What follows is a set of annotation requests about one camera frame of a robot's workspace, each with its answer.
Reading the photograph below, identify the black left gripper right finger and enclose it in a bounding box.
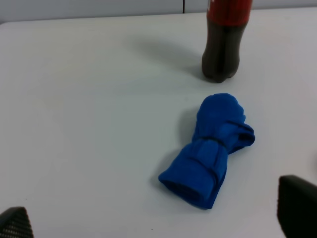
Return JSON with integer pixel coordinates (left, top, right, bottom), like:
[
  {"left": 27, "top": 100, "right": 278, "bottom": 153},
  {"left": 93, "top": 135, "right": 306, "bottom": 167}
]
[{"left": 277, "top": 175, "right": 317, "bottom": 238}]

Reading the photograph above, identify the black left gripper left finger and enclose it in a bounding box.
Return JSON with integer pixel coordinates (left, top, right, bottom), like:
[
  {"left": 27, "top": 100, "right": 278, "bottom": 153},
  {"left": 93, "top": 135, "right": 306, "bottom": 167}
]
[{"left": 0, "top": 207, "right": 34, "bottom": 238}]

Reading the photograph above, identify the blue rolled cloth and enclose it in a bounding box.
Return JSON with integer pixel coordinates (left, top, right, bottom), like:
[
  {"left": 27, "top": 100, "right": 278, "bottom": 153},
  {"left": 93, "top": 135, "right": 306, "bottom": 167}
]
[{"left": 158, "top": 93, "right": 255, "bottom": 210}]

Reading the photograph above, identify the cola bottle yellow cap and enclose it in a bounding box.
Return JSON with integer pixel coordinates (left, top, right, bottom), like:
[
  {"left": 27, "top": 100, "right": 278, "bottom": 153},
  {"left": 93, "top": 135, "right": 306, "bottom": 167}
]
[{"left": 202, "top": 0, "right": 253, "bottom": 83}]

